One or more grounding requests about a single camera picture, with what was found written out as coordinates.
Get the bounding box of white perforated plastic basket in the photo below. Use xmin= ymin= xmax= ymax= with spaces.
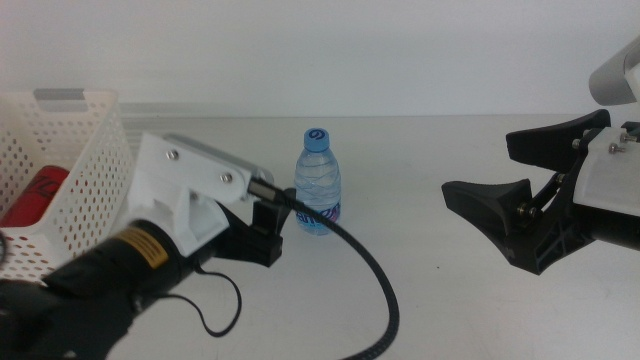
xmin=0 ymin=88 xmax=136 ymax=286

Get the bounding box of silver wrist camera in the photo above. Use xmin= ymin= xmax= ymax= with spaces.
xmin=162 ymin=132 xmax=275 ymax=204
xmin=588 ymin=34 xmax=640 ymax=107

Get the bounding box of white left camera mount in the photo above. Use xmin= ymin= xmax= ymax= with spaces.
xmin=124 ymin=131 xmax=254 ymax=259

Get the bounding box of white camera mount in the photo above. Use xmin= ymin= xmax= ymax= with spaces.
xmin=572 ymin=125 xmax=640 ymax=219
xmin=124 ymin=131 xmax=254 ymax=259

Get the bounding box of clear water bottle blue cap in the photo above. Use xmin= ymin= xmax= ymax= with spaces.
xmin=293 ymin=127 xmax=343 ymax=236

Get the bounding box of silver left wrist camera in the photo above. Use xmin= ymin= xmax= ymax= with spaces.
xmin=162 ymin=132 xmax=275 ymax=204

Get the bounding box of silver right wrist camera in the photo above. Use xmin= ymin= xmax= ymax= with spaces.
xmin=588 ymin=34 xmax=640 ymax=107

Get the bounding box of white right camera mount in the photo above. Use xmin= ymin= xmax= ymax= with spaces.
xmin=572 ymin=125 xmax=640 ymax=219

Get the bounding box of thin black left wire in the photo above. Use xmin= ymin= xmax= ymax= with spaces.
xmin=159 ymin=269 xmax=244 ymax=338

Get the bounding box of red cola can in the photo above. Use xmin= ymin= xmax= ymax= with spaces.
xmin=0 ymin=165 xmax=71 ymax=229

